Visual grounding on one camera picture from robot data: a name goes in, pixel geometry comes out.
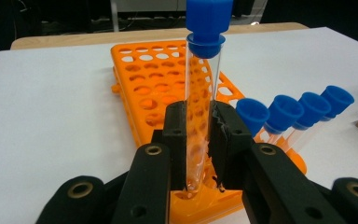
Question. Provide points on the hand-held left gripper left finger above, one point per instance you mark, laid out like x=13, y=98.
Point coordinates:
x=149, y=186

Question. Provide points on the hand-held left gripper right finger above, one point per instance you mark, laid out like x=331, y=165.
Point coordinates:
x=270, y=186

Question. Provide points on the blue-capped clear test tube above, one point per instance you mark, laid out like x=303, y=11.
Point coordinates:
x=208, y=18
x=337, y=98
x=286, y=110
x=251, y=113
x=313, y=107

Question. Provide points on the orange plastic tube rack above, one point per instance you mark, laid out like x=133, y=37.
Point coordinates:
x=149, y=81

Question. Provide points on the white table cover sheet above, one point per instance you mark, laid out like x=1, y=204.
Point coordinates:
x=59, y=109

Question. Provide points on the white metal stand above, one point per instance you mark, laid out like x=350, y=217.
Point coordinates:
x=149, y=4

